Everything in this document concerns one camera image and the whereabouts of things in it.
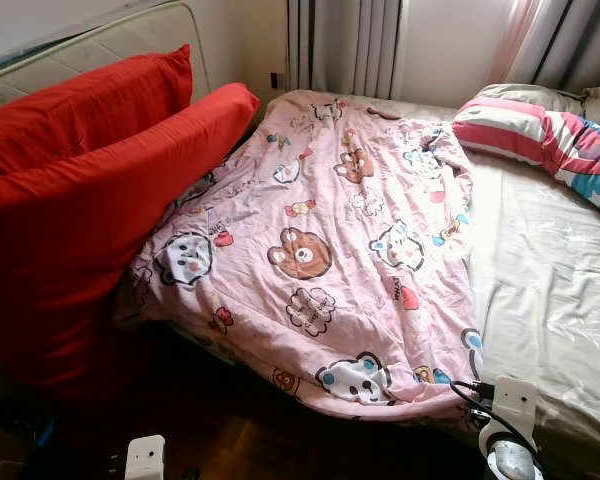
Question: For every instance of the pink cartoon-print blanket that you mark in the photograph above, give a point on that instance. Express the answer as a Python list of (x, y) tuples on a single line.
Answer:
[(320, 200)]

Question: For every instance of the beige leaf-patterned bed sheet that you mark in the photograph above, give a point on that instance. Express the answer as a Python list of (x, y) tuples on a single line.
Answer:
[(550, 280)]

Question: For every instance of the striped pink blue bolster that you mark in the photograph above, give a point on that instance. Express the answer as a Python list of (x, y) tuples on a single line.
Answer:
[(540, 140)]

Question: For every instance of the flat beige pillow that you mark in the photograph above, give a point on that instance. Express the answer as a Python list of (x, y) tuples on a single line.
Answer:
[(530, 97)]

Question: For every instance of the bright white window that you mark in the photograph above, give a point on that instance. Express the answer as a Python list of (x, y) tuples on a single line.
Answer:
[(450, 50)]

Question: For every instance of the grey pleated curtain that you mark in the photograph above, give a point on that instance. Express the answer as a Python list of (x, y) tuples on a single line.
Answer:
[(580, 40), (345, 45)]

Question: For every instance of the large red cushion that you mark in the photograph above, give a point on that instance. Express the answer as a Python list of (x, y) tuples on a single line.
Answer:
[(70, 250), (80, 110)]

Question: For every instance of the blue plastic strip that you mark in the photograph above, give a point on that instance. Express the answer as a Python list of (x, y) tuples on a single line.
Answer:
[(44, 432)]

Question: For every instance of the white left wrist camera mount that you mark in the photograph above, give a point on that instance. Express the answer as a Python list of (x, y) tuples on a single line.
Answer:
[(145, 458)]

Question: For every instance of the black wall socket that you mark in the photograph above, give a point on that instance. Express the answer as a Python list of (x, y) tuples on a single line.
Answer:
[(276, 80)]

